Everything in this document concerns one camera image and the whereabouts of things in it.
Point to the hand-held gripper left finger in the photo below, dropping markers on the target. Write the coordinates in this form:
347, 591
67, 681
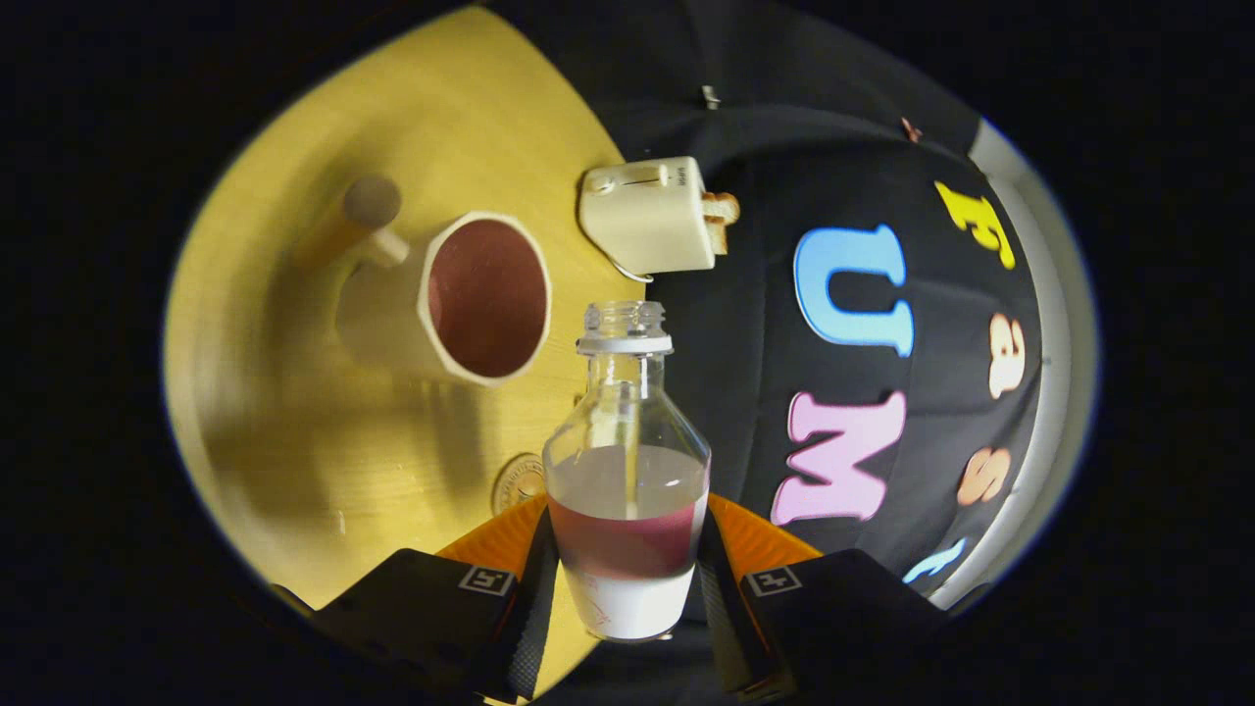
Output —
532, 628

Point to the wooden table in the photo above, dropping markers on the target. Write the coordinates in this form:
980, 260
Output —
294, 461

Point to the white clip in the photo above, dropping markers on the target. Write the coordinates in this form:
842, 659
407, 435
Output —
710, 95

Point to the toast slice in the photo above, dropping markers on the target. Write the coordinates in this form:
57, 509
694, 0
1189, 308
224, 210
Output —
718, 236
723, 207

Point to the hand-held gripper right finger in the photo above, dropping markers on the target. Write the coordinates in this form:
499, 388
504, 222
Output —
726, 628

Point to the clear juice bottle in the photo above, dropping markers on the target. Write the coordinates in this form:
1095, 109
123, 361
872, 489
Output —
627, 549

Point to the cream toaster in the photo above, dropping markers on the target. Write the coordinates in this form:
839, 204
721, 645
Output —
647, 216

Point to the pink clip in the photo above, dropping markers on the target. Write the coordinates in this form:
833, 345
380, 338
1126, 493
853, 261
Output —
911, 128

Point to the round wooden coaster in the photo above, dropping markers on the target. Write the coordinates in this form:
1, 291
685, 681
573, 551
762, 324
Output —
515, 485

